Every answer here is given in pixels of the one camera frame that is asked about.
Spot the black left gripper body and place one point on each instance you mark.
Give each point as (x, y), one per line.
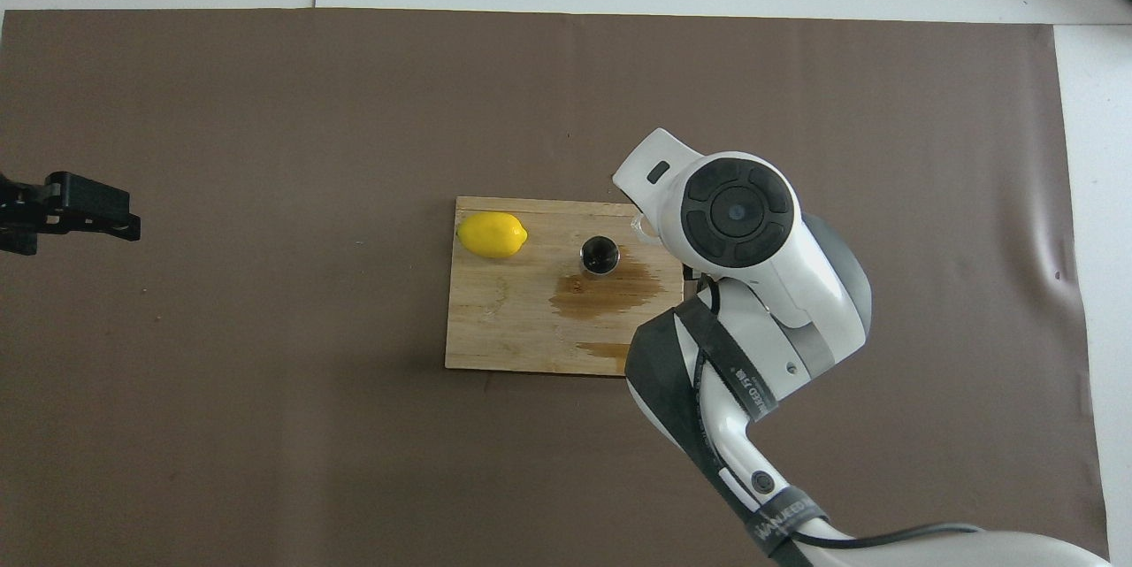
(19, 218)

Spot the steel cocktail jigger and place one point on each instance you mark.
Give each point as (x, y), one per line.
(600, 256)

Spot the wooden cutting board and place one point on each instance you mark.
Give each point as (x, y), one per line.
(513, 328)

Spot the brown paper table mat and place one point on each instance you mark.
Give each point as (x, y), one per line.
(265, 461)

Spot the yellow lemon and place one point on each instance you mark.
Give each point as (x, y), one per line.
(491, 235)

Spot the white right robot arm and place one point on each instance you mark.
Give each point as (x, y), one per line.
(796, 284)

